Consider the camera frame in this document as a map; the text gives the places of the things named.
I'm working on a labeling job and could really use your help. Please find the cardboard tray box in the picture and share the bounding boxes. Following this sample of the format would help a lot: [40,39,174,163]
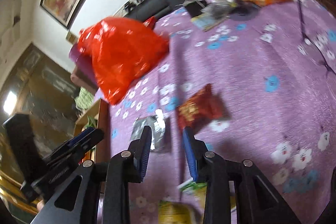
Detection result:
[73,99,110,163]

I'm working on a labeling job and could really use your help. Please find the bright green snack packet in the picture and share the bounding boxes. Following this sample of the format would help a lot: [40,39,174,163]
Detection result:
[178,178,207,203]

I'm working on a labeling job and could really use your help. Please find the green patterned cloth pile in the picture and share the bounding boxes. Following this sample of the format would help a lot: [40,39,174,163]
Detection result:
[75,87,94,111]

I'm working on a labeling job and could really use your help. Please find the brown armchair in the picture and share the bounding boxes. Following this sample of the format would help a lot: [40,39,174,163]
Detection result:
[71,66,98,94]

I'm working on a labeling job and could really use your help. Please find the yellow green snack packet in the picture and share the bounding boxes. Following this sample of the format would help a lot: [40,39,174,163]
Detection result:
[158,201,203,224]

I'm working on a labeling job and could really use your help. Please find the wooden glass door cabinet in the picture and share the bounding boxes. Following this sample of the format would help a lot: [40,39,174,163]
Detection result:
[0,43,82,188]

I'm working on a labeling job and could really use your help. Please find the purple thermos bottle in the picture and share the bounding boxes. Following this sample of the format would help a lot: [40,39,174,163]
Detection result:
[68,43,97,85]

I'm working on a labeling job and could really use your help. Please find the silver foil snack packet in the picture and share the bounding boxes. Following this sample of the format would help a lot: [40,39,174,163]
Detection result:
[130,109,170,153]

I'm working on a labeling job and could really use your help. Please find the dark red snack packet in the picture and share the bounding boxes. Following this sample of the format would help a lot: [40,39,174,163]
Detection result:
[176,84,230,133]

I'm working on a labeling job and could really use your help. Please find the red plastic bag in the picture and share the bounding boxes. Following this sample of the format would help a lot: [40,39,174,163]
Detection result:
[77,16,169,105]

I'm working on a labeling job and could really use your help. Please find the purple floral tablecloth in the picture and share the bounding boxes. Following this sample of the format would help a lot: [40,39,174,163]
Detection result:
[109,0,335,223]

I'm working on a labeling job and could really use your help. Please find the purple eyeglasses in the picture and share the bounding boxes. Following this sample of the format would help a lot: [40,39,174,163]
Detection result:
[296,0,335,80]

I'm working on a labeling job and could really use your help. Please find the booklet on table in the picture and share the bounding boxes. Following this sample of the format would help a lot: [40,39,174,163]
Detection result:
[191,14,229,32]

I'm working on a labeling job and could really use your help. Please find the small black box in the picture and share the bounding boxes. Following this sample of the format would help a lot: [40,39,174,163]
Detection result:
[183,0,207,18]

